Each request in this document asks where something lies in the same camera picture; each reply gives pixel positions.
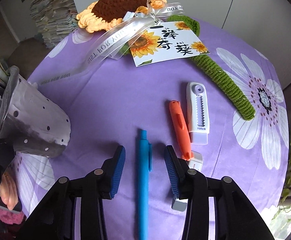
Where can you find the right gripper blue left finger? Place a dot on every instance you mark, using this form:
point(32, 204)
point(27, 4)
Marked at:
point(54, 216)

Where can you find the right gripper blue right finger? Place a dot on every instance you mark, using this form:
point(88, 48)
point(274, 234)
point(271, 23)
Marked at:
point(235, 216)

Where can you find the grey felt pen holder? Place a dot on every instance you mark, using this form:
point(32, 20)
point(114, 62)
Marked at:
point(31, 122)

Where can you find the orange utility knife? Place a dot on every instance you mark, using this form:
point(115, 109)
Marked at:
point(181, 129)

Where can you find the blue gel pen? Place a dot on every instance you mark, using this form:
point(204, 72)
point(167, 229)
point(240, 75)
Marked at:
point(144, 158)

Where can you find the white correction tape dispenser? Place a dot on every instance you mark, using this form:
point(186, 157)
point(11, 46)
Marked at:
point(197, 113)

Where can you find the person's left hand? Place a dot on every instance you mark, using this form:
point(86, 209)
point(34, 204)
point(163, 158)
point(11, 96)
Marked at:
point(8, 191)

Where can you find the purple floral tablecloth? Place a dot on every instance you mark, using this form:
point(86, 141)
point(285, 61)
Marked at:
point(108, 108)

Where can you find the tall stack of magazines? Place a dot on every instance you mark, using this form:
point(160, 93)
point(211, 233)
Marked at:
point(55, 19)

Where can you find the crochet sunflower with green stem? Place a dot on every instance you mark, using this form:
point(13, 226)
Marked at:
point(106, 14)

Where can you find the sunflower greeting card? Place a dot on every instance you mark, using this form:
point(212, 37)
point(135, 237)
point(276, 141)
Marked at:
point(167, 41)

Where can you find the white printed ribbon bow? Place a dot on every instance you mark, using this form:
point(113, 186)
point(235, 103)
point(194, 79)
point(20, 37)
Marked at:
point(110, 44)

